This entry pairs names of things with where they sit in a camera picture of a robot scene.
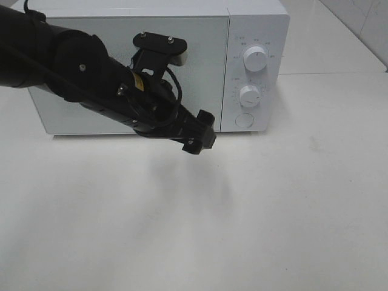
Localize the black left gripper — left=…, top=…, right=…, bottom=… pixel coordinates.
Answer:
left=116, top=68, right=216, bottom=155

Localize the white microwave door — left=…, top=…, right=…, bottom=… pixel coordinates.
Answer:
left=29, top=17, right=228, bottom=135

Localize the round white door button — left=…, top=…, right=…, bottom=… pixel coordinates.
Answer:
left=235, top=113, right=254, bottom=129

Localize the white timer knob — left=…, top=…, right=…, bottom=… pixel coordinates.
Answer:
left=239, top=85, right=262, bottom=108

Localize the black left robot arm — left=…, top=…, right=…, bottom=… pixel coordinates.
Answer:
left=1, top=6, right=216, bottom=155

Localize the white microwave oven body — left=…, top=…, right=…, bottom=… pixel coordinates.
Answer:
left=13, top=1, right=290, bottom=132

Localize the upper white power knob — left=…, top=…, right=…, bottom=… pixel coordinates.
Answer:
left=242, top=44, right=269, bottom=72

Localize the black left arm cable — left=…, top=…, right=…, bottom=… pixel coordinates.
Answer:
left=130, top=59, right=183, bottom=128

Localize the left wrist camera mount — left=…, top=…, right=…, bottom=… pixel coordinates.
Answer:
left=132, top=32, right=188, bottom=75

